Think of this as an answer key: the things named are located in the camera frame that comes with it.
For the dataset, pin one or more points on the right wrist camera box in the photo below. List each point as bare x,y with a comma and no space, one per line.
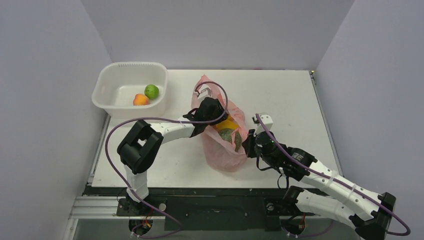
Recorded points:
263,122

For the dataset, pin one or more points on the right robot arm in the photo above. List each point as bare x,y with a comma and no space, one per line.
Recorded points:
365,211

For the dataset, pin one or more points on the pink plastic bag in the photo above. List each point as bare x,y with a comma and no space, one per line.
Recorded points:
221,154

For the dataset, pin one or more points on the fake green lime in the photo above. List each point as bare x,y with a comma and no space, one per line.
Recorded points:
151,91

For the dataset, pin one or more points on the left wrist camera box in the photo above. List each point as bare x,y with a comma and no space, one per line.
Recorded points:
203,91

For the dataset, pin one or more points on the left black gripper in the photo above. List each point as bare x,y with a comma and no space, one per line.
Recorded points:
219,113

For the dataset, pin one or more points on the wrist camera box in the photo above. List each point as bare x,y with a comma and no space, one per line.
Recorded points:
263,122
203,91

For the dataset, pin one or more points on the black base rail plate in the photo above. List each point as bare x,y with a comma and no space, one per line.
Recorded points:
206,209

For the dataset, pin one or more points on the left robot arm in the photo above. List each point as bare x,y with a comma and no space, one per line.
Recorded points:
140,146

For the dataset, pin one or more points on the fake orange peach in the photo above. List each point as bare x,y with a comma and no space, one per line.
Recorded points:
141,100

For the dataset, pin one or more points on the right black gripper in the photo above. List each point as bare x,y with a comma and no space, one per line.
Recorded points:
249,147

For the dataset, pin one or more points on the white plastic basin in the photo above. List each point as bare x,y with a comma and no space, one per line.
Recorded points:
118,84

